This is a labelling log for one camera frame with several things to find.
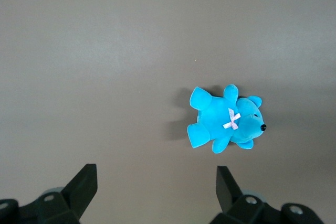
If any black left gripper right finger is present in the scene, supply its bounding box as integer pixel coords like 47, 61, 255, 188
209, 166, 324, 224

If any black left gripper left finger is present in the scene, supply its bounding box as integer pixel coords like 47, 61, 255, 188
0, 164, 98, 224

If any blue teddy bear plush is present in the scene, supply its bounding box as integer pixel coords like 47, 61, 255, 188
186, 84, 268, 155

